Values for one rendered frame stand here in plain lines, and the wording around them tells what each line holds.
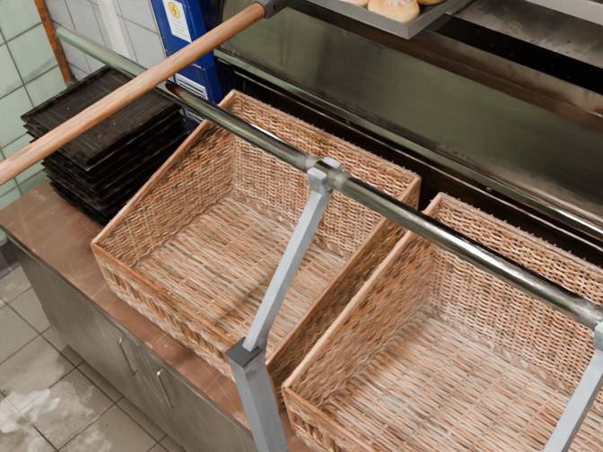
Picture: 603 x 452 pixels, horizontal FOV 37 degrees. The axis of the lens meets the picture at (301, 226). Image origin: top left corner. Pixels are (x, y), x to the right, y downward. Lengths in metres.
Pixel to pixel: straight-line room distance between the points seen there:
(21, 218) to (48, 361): 0.59
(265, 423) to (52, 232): 0.98
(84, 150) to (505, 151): 0.96
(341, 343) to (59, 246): 0.85
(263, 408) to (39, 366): 1.43
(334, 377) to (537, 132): 0.59
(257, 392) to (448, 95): 0.63
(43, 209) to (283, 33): 0.83
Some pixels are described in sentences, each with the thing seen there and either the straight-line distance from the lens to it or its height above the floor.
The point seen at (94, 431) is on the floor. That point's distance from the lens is 2.61.
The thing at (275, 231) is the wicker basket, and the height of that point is 0.59.
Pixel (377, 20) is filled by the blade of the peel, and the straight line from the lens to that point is 1.60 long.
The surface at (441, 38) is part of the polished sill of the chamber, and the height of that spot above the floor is 1.17.
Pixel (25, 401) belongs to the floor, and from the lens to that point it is 2.76.
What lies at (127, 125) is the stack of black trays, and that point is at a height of 0.83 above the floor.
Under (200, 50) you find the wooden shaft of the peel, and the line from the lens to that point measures 1.59.
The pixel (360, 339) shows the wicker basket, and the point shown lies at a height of 0.67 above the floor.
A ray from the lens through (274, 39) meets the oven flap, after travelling 1.95.
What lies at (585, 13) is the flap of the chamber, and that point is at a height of 1.41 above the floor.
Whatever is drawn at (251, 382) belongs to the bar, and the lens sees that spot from 1.42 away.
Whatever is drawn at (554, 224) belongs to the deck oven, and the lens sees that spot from 1.67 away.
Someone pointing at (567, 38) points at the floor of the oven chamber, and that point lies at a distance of 1.56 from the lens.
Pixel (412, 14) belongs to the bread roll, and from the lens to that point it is 1.59.
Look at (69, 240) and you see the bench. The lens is 2.26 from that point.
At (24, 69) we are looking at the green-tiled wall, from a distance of 2.91.
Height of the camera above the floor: 2.03
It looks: 43 degrees down
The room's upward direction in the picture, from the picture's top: 11 degrees counter-clockwise
